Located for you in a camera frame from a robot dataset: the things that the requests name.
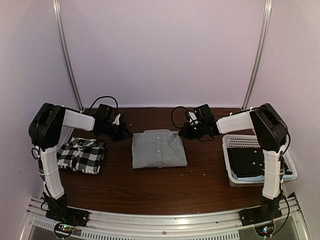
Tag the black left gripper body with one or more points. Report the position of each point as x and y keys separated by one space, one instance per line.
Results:
x=115 y=133

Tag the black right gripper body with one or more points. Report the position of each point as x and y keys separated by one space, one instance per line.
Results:
x=196 y=132

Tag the grey long sleeve shirt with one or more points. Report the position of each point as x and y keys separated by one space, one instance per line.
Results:
x=161 y=148

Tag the black white plaid shirt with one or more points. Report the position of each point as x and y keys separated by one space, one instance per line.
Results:
x=82 y=155

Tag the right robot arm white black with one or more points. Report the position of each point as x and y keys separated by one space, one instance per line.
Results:
x=270 y=130

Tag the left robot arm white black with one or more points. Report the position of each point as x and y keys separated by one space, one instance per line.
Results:
x=45 y=132

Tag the white plastic laundry basket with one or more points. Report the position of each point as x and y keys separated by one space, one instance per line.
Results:
x=239 y=141

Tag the black shirt in basket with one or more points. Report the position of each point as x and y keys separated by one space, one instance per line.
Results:
x=246 y=162

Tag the light blue shirt in basket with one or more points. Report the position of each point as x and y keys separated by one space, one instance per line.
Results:
x=259 y=178

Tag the left circuit board with LEDs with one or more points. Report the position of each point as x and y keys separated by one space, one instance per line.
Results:
x=63 y=230

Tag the circuit board with leds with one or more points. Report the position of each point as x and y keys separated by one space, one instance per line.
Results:
x=63 y=230
x=265 y=231

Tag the right circuit board with LEDs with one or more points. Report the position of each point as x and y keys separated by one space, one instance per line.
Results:
x=265 y=231

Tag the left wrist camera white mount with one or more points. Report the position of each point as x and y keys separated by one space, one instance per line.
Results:
x=118 y=119

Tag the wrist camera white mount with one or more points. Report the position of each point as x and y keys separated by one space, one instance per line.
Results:
x=191 y=117
x=118 y=119

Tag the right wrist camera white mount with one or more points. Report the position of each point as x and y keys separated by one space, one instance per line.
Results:
x=191 y=117

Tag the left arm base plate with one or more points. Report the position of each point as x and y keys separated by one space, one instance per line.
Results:
x=70 y=216

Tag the front aluminium rail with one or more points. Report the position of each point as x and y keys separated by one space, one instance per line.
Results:
x=223 y=225

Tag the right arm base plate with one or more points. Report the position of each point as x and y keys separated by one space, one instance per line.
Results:
x=256 y=215

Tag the left aluminium frame post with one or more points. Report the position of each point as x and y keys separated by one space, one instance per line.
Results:
x=65 y=53

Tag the aluminium frame post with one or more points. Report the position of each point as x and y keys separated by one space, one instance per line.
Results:
x=65 y=53
x=263 y=36

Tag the right aluminium frame post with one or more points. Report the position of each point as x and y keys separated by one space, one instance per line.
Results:
x=263 y=36

